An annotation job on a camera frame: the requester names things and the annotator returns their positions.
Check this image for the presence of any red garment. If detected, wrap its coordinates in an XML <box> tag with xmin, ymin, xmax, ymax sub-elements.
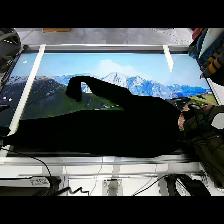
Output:
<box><xmin>191</xmin><ymin>28</ymin><xmax>205</xmax><ymax>40</ymax></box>

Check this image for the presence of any silver frame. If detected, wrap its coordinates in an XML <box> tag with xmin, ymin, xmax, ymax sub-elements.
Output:
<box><xmin>0</xmin><ymin>44</ymin><xmax>211</xmax><ymax>197</ymax></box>

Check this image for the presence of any dark green garment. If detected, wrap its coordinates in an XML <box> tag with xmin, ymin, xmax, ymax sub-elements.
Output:
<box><xmin>194</xmin><ymin>131</ymin><xmax>224</xmax><ymax>188</ymax></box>

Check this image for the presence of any black cable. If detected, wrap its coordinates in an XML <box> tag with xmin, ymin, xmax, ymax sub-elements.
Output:
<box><xmin>132</xmin><ymin>174</ymin><xmax>169</xmax><ymax>197</ymax></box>
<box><xmin>59</xmin><ymin>185</ymin><xmax>91</xmax><ymax>197</ymax></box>
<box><xmin>0</xmin><ymin>149</ymin><xmax>54</xmax><ymax>183</ymax></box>

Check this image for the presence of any striped garment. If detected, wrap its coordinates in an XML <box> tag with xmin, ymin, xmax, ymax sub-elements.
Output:
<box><xmin>198</xmin><ymin>42</ymin><xmax>224</xmax><ymax>86</ymax></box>

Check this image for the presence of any blue garment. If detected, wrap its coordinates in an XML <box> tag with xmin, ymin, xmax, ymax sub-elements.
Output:
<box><xmin>187</xmin><ymin>31</ymin><xmax>210</xmax><ymax>61</ymax></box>

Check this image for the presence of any black garment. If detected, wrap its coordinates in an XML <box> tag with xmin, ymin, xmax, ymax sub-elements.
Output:
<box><xmin>2</xmin><ymin>75</ymin><xmax>184</xmax><ymax>158</ymax></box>

